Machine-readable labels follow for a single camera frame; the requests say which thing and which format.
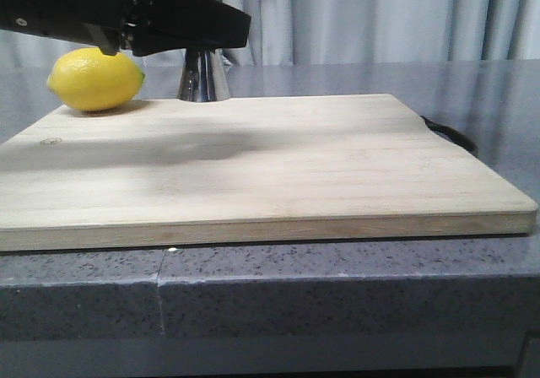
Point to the grey curtain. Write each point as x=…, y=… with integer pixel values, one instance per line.
x=294, y=32

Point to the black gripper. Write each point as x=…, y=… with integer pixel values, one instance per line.
x=161, y=25

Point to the wooden cutting board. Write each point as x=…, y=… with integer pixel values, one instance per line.
x=163, y=172

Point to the black cutting board handle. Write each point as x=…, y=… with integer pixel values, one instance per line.
x=452, y=135

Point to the yellow lemon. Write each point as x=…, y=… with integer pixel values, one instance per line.
x=88, y=80

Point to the steel double jigger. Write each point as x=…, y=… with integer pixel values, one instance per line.
x=203, y=77

